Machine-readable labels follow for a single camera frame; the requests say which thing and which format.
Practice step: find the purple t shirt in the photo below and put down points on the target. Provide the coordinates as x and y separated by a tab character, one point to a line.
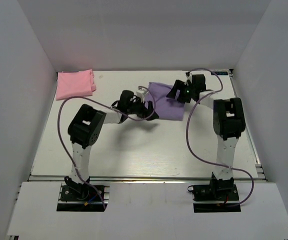
166	108

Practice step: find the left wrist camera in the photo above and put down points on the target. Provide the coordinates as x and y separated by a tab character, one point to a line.
142	94

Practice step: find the folded pink t shirt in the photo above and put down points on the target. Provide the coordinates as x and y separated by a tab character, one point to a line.
75	84

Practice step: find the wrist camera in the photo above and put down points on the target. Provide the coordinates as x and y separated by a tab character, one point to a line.
142	94
188	78

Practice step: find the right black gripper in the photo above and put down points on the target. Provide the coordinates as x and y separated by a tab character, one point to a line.
180	85

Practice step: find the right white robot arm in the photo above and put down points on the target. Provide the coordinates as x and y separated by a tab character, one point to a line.
228	119

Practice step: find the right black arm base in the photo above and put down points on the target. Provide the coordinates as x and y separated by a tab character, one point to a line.
219	196

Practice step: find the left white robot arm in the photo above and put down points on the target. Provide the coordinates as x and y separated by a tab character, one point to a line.
84	130

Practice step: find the blue table corner sticker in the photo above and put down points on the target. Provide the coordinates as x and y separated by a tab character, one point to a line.
220	73

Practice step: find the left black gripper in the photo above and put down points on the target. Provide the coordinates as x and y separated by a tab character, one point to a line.
145	112

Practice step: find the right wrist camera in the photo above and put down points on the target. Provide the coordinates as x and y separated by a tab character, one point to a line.
188	78

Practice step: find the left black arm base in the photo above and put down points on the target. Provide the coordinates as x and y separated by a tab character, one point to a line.
80	197

